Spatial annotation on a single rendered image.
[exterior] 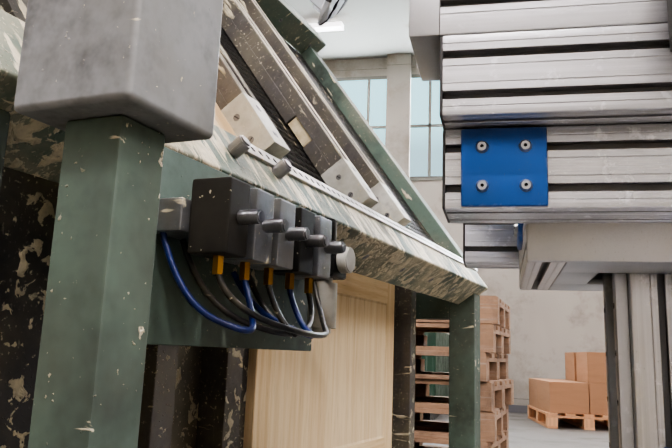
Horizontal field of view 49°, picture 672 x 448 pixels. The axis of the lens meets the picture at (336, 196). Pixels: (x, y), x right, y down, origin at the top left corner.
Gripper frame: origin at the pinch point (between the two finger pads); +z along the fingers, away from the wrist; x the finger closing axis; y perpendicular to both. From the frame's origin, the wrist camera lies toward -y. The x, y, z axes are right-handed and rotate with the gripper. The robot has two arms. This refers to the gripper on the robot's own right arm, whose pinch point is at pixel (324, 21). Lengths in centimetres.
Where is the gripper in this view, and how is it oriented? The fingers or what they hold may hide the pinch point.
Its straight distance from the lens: 174.1
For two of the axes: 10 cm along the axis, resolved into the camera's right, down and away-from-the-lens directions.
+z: -4.8, 8.7, -0.8
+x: -2.2, -2.1, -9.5
